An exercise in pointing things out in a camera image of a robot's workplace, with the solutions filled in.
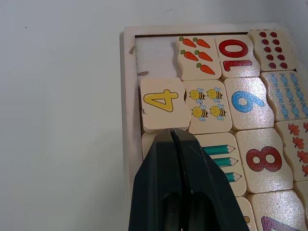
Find white wooden puzzle board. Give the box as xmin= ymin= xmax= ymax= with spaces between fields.
xmin=119 ymin=23 xmax=308 ymax=231

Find blue candies picture tile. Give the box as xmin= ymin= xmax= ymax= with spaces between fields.
xmin=260 ymin=70 xmax=308 ymax=122

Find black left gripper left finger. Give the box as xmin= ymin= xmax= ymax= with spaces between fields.
xmin=128 ymin=129 xmax=191 ymax=231

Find four bees picture tile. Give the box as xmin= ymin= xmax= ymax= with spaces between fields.
xmin=182 ymin=79 xmax=234 ymax=135

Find teal pencils picture tile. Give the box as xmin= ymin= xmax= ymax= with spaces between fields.
xmin=192 ymin=132 xmax=247 ymax=198

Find red number ten tile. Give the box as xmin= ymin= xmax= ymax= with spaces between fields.
xmin=214 ymin=34 xmax=262 ymax=80

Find yellow number four tile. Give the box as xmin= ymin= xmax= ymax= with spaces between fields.
xmin=140 ymin=77 xmax=192 ymax=134

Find purple number seven tile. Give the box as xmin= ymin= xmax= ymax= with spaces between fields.
xmin=247 ymin=190 xmax=308 ymax=231

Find blue number nine tile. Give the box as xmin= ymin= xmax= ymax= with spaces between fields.
xmin=223 ymin=77 xmax=276 ymax=132

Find cream wooden puzzle tile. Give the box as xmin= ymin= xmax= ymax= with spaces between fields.
xmin=293 ymin=180 xmax=308 ymax=210
xmin=141 ymin=132 xmax=160 ymax=161
xmin=233 ymin=196 xmax=257 ymax=231

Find red number eight tile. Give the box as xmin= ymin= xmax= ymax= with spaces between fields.
xmin=234 ymin=128 xmax=294 ymax=194

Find ten ladybugs picture tile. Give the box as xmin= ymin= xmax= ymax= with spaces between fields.
xmin=247 ymin=28 xmax=297 ymax=73

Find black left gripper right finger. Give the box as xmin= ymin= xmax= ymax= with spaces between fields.
xmin=171 ymin=128 xmax=251 ymax=231

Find orange leaves picture tile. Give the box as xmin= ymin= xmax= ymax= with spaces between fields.
xmin=274 ymin=118 xmax=308 ymax=183

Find five carrots picture tile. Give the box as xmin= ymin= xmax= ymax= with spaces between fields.
xmin=175 ymin=36 xmax=222 ymax=81

